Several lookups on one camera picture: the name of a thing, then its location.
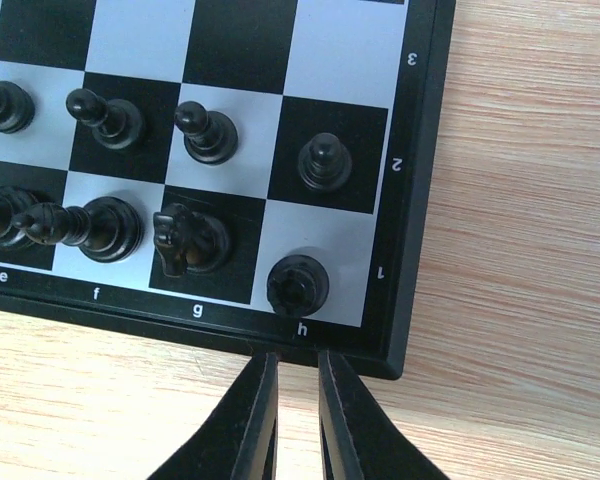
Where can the black bishop chess piece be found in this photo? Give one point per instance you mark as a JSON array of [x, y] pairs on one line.
[[106, 229]]

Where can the black pawn board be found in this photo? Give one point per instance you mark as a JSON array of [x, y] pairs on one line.
[[324, 163], [116, 124], [209, 137], [17, 108]]

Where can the black rook corner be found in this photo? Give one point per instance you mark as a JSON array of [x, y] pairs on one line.
[[297, 286]]

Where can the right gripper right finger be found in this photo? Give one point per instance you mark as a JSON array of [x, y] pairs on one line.
[[358, 440]]

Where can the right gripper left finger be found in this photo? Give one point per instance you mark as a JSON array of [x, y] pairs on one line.
[[238, 440]]

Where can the black king chess piece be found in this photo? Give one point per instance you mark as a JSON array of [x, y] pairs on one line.
[[15, 200]]

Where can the black knight chess piece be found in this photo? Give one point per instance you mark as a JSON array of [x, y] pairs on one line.
[[190, 241]]

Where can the black and grey chessboard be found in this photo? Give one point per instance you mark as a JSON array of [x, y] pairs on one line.
[[244, 176]]

